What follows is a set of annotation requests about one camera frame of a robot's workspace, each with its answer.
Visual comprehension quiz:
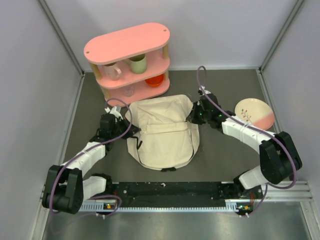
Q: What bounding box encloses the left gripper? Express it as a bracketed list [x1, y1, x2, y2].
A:
[110, 115, 141, 140]

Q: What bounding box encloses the cream canvas backpack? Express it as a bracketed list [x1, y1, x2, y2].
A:
[125, 94, 200, 171]

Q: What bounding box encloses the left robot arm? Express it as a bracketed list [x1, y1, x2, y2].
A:
[42, 113, 141, 214]

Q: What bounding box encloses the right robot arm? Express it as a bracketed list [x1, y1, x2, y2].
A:
[187, 93, 303, 198]

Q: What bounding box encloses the clear glass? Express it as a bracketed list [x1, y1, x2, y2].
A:
[122, 84, 135, 98]

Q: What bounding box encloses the cream and pink plate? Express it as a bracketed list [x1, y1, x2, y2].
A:
[234, 98, 275, 130]

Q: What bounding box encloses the orange bowl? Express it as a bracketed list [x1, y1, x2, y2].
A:
[145, 74, 165, 87]

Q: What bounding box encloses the pink mug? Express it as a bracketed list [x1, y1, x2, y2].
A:
[103, 62, 122, 81]

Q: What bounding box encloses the pink three-tier shelf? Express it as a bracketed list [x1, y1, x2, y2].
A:
[83, 22, 171, 106]

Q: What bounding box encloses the green mug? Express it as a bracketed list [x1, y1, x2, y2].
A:
[124, 54, 148, 74]

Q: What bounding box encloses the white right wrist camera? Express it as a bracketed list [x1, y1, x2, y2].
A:
[197, 85, 211, 96]

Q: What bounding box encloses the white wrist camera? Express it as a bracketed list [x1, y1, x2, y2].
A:
[104, 105, 123, 119]
[197, 85, 211, 96]

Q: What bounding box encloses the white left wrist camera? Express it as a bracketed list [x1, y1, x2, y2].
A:
[104, 105, 123, 119]

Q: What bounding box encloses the grey cable duct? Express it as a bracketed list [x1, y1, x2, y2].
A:
[79, 200, 253, 214]

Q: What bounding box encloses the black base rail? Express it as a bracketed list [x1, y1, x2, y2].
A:
[106, 181, 263, 208]

